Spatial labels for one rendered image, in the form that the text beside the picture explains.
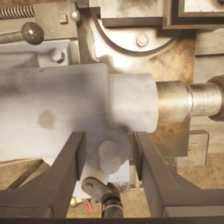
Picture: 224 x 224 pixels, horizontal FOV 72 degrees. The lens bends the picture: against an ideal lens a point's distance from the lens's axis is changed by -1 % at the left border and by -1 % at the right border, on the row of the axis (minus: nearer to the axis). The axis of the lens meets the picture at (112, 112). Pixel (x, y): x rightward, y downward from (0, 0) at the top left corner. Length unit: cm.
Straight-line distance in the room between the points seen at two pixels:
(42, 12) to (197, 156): 69
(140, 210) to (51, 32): 191
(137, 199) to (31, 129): 177
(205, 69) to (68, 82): 62
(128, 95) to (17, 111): 16
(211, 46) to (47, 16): 52
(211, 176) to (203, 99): 176
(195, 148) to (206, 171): 134
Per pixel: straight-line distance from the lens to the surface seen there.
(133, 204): 200
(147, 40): 45
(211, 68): 78
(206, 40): 64
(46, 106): 24
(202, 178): 201
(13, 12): 77
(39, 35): 30
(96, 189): 29
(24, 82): 25
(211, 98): 32
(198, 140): 64
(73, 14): 42
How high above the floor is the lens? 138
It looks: 75 degrees down
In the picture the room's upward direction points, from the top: 179 degrees clockwise
